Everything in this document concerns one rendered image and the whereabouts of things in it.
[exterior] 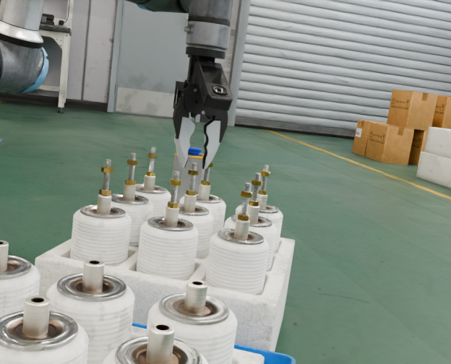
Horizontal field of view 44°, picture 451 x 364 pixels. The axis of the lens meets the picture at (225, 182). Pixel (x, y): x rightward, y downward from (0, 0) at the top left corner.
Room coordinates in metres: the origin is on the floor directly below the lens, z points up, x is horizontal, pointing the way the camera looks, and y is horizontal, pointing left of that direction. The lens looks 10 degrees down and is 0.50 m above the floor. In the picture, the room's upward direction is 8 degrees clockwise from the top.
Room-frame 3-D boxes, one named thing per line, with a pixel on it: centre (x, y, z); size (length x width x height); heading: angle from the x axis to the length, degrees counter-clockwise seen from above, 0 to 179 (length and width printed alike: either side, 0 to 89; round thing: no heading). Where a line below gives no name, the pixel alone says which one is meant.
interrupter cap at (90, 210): (0.92, 0.20, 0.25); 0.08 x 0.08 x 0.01
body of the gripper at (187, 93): (1.03, 0.07, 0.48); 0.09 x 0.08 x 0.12; 21
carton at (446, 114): (4.91, -1.80, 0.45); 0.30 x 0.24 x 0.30; 13
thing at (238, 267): (0.88, -0.04, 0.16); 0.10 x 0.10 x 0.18
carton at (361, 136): (5.07, -1.28, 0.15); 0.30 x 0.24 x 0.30; 104
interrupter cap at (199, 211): (1.01, 0.06, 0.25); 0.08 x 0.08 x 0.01
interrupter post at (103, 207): (0.92, 0.20, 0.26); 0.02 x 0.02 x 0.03
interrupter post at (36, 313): (0.48, 0.15, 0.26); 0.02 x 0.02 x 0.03
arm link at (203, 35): (1.03, 0.07, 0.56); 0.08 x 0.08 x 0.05
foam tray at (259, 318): (1.01, 0.06, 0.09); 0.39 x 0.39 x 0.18; 80
